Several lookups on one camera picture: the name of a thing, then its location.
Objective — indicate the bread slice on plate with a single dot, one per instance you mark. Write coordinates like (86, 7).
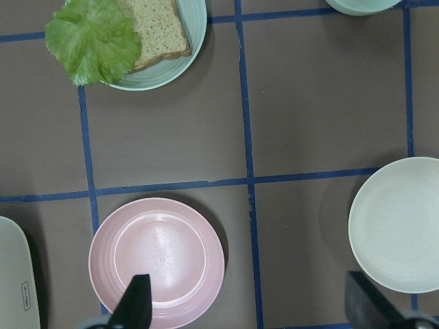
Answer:
(160, 30)

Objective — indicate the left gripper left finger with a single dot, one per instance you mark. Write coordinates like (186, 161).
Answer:
(134, 309)

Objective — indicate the white plate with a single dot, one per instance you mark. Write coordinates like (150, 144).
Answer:
(393, 225)

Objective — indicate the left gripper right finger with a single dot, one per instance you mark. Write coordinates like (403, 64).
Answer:
(366, 307)

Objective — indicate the pink plate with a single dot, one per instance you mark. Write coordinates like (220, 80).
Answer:
(167, 240)

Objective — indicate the green bowl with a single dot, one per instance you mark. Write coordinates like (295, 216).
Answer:
(362, 7)

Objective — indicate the white toaster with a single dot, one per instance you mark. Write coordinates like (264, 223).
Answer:
(19, 302)

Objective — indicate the green lettuce leaf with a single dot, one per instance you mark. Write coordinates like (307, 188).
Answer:
(93, 40)

